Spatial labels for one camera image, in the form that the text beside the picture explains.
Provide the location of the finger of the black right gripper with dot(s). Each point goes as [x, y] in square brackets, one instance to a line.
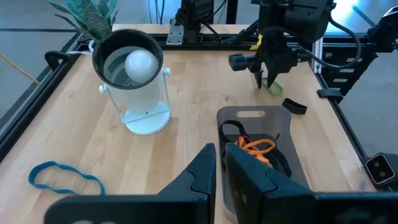
[272, 77]
[259, 77]

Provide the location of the grey translucent plastic bin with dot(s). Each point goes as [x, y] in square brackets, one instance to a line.
[280, 124]

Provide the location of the white cylindrical table lamp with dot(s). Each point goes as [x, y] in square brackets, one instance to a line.
[140, 99]

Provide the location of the small wide black rubber band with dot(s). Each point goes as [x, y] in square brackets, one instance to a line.
[295, 109]

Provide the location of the large black rubber band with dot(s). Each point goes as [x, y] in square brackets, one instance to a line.
[230, 123]

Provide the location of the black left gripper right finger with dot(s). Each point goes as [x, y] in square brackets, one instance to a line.
[255, 193]

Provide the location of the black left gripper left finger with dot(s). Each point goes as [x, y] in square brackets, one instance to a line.
[192, 193]

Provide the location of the green rubber band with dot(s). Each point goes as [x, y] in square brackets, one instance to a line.
[278, 92]

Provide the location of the large teal wavy rubber band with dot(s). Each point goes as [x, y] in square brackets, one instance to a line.
[32, 179]

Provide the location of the silver metal plate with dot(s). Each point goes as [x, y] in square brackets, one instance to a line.
[175, 34]

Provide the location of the snake plant in white pot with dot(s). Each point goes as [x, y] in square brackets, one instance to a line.
[93, 21]

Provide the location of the silver aluminium bracket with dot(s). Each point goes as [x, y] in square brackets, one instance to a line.
[317, 57]

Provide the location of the black metal rig frame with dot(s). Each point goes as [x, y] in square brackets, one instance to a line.
[31, 101]

